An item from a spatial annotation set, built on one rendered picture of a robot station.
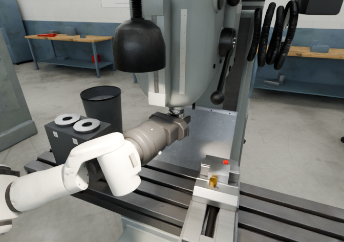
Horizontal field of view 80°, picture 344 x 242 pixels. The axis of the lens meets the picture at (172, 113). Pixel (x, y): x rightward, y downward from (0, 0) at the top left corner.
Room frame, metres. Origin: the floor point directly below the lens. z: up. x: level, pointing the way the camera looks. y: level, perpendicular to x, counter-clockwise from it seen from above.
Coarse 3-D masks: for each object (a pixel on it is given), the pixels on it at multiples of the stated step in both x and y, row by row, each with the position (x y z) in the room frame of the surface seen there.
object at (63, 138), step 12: (60, 120) 0.67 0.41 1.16; (72, 120) 0.67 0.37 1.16; (84, 120) 0.67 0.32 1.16; (96, 120) 0.67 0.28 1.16; (48, 132) 0.65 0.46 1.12; (60, 132) 0.61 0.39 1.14; (72, 132) 0.61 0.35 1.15; (84, 132) 0.59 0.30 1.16; (96, 132) 0.61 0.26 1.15; (108, 132) 0.64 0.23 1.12; (60, 144) 0.62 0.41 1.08; (72, 144) 0.59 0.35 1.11; (60, 156) 0.63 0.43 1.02; (96, 180) 0.56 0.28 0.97
